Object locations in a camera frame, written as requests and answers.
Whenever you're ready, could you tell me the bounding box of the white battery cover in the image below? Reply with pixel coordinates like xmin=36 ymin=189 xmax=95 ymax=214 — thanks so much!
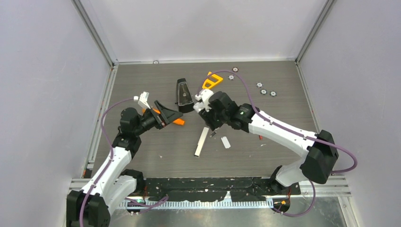
xmin=221 ymin=136 xmax=231 ymax=149

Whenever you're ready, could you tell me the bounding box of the long white box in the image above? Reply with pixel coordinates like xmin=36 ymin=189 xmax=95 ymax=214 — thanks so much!
xmin=194 ymin=127 xmax=209 ymax=157

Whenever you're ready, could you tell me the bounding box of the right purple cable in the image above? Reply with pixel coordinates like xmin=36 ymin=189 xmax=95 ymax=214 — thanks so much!
xmin=196 ymin=70 xmax=358 ymax=218

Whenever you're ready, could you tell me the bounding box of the purple cable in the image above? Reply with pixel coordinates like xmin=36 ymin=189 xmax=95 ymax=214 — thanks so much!
xmin=78 ymin=97 xmax=170 ymax=227
xmin=196 ymin=70 xmax=358 ymax=218

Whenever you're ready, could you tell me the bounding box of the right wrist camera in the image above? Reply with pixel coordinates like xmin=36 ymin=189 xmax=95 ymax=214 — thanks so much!
xmin=193 ymin=89 xmax=214 ymax=114

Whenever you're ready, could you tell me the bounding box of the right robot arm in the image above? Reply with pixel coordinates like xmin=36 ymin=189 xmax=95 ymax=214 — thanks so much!
xmin=193 ymin=89 xmax=339 ymax=194

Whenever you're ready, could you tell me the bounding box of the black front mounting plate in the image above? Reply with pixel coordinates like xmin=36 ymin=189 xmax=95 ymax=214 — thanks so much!
xmin=135 ymin=176 xmax=301 ymax=202

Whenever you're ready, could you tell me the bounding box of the black metronome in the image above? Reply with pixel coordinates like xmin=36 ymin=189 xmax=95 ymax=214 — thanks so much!
xmin=176 ymin=78 xmax=194 ymax=114

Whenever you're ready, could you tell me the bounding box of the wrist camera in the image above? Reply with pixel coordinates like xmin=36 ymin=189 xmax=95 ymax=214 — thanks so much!
xmin=193 ymin=89 xmax=214 ymax=114
xmin=133 ymin=91 xmax=151 ymax=109

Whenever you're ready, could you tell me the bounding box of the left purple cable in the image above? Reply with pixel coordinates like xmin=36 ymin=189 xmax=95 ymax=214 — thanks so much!
xmin=78 ymin=97 xmax=170 ymax=227

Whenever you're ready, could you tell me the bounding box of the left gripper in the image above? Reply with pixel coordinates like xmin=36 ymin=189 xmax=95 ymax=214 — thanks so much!
xmin=134 ymin=101 xmax=182 ymax=136

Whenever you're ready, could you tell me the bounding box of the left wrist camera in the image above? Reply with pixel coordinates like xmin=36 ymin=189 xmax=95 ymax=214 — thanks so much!
xmin=133 ymin=91 xmax=151 ymax=109

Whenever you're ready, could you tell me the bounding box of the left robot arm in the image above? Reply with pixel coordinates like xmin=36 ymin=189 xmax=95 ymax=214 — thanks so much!
xmin=66 ymin=101 xmax=183 ymax=227

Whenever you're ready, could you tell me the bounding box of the yellow triangle bracket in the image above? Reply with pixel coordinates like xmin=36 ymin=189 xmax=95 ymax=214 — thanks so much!
xmin=201 ymin=72 xmax=224 ymax=89

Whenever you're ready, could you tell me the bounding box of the orange toy microphone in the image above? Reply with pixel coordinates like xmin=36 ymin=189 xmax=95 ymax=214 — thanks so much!
xmin=140 ymin=108 xmax=185 ymax=129

